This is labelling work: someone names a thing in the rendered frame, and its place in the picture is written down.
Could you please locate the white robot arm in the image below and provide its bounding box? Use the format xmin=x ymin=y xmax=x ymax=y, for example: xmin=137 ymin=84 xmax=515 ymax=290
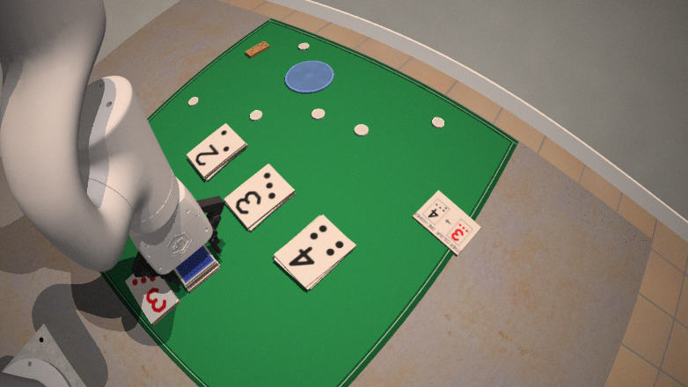
xmin=0 ymin=0 xmax=179 ymax=272

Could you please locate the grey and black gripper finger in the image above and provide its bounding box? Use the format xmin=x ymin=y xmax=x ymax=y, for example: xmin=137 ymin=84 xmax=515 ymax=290
xmin=197 ymin=196 xmax=224 ymax=253
xmin=131 ymin=251 xmax=180 ymax=286

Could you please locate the brown rectangular block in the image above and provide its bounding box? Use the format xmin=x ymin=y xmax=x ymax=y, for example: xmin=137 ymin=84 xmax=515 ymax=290
xmin=245 ymin=41 xmax=270 ymax=58

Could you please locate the blue round coaster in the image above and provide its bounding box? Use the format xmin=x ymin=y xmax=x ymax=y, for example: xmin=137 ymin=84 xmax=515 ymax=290
xmin=285 ymin=61 xmax=334 ymax=93

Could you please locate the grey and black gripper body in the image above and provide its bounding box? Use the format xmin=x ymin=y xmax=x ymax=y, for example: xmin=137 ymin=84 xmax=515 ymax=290
xmin=129 ymin=178 xmax=213 ymax=274

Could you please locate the green card table cloth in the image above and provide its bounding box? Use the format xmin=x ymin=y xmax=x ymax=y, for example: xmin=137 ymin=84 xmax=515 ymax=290
xmin=106 ymin=22 xmax=511 ymax=387

